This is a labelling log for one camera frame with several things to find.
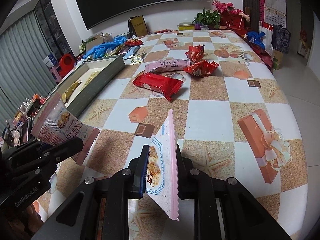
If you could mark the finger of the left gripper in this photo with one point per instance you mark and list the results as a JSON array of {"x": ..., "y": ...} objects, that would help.
[{"x": 36, "y": 153}]

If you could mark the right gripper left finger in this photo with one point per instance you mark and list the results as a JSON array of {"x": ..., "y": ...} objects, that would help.
[{"x": 139, "y": 167}]

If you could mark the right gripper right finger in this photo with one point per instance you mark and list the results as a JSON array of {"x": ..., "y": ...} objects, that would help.
[{"x": 185, "y": 186}]

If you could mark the small pink-white snack packet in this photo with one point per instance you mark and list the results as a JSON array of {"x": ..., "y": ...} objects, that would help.
[{"x": 162, "y": 169}]

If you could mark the large pink cranberry crisp packet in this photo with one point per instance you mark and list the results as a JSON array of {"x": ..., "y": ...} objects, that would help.
[{"x": 55, "y": 124}]

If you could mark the dark gold snack packet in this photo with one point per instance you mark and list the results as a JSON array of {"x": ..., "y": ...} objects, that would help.
[{"x": 69, "y": 91}]

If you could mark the long red snack packet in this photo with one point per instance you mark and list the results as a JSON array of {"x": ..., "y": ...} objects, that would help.
[{"x": 167, "y": 86}]

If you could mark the light yellow snack packet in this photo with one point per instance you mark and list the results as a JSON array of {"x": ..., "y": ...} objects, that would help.
[{"x": 91, "y": 77}]

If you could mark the red foil candy packet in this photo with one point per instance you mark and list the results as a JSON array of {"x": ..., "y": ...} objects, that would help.
[{"x": 202, "y": 68}]

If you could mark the plain pink snack packet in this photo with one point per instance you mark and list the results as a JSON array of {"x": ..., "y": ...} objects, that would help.
[{"x": 171, "y": 65}]

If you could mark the green-sided shallow box tray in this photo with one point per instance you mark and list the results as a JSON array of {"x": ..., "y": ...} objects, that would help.
[{"x": 83, "y": 95}]

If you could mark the pink plastic stool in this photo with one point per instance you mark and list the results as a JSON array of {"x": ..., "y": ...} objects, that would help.
[{"x": 55, "y": 74}]

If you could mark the colourful small candy packet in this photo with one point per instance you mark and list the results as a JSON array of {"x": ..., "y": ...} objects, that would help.
[{"x": 138, "y": 58}]

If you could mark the light blue snack packet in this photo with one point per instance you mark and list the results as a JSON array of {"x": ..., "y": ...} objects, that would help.
[{"x": 131, "y": 52}]

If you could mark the red snack bag far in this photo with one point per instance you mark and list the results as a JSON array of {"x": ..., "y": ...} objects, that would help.
[{"x": 133, "y": 42}]

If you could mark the cardboard box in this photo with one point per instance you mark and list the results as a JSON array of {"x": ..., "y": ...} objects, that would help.
[{"x": 97, "y": 40}]

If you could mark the yellow-black paper bag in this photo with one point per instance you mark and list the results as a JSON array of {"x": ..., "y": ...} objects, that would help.
[{"x": 137, "y": 26}]

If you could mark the yellow-green box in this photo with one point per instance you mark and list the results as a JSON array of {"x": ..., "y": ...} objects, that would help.
[{"x": 186, "y": 26}]

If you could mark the green potted plant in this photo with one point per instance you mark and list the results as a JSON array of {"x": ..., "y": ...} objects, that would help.
[{"x": 210, "y": 19}]

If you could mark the pink flower red gift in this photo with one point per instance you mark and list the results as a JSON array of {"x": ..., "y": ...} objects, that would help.
[{"x": 231, "y": 18}]

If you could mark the dark patterned gift bag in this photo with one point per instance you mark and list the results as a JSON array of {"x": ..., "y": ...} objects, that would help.
[{"x": 281, "y": 39}]

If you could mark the white red-handled gift bag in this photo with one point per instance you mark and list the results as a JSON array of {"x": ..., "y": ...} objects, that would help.
[{"x": 266, "y": 33}]

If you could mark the wall calendar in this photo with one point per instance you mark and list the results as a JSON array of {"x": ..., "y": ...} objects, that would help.
[{"x": 275, "y": 12}]

